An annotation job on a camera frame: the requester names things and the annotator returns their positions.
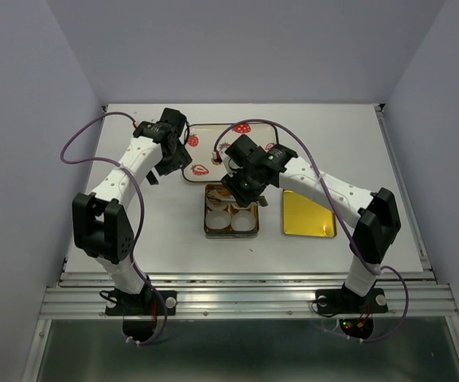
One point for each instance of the white paper cup front left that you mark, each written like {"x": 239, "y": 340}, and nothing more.
{"x": 217, "y": 220}

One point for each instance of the strawberry print tray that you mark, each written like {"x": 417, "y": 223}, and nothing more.
{"x": 201, "y": 142}

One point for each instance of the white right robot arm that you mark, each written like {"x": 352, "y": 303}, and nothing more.
{"x": 371, "y": 219}

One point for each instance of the white paper cup back left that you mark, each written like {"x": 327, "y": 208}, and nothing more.
{"x": 214, "y": 203}

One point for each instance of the metal tongs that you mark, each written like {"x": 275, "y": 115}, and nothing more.
{"x": 212, "y": 195}

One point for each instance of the white paper cup front right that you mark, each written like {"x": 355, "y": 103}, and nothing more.
{"x": 243, "y": 221}

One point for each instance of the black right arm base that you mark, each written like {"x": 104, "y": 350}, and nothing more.
{"x": 331, "y": 302}

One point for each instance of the gold square cookie tin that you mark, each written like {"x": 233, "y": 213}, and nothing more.
{"x": 228, "y": 232}

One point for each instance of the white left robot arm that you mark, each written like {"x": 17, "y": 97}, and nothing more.
{"x": 101, "y": 227}

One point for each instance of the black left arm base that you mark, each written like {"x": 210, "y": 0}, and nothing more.
{"x": 121, "y": 304}

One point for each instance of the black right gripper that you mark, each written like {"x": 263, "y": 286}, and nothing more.
{"x": 243, "y": 197}

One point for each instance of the gold tin lid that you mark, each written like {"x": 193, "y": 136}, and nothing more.
{"x": 303, "y": 217}

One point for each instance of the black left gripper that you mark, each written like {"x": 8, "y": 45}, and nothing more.
{"x": 181, "y": 158}

